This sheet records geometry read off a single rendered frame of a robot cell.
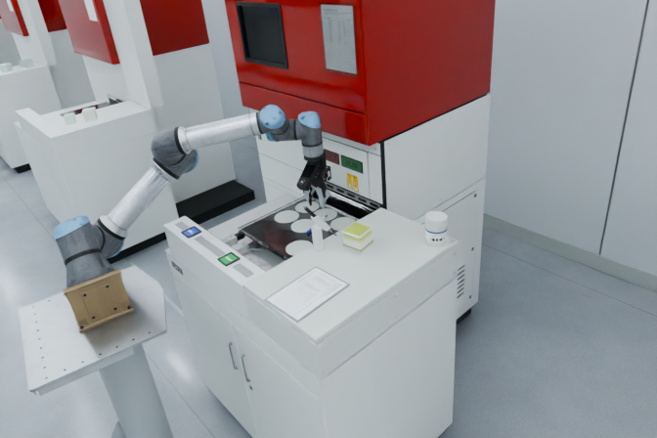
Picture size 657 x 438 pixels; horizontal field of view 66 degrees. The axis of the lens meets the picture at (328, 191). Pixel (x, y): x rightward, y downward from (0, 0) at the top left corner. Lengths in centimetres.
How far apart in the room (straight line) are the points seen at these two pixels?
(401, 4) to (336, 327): 104
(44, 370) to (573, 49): 270
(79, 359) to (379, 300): 92
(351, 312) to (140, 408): 98
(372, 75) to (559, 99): 158
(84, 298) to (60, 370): 22
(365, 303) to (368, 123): 62
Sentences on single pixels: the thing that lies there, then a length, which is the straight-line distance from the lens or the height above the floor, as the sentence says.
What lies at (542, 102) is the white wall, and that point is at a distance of 313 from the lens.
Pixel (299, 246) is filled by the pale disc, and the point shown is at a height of 90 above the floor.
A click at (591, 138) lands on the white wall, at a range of 307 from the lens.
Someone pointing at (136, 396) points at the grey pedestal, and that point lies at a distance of 207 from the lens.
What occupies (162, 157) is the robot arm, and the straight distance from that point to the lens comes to 180.
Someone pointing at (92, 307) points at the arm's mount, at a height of 89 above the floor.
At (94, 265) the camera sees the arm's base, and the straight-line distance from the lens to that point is 180.
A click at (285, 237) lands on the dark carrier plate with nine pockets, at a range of 190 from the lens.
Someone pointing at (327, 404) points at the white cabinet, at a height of 72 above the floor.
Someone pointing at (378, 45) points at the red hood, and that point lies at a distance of 171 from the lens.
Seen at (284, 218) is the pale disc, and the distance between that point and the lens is 202.
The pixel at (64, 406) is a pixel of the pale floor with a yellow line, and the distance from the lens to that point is 291.
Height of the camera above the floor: 190
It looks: 27 degrees down
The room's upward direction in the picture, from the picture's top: 6 degrees counter-clockwise
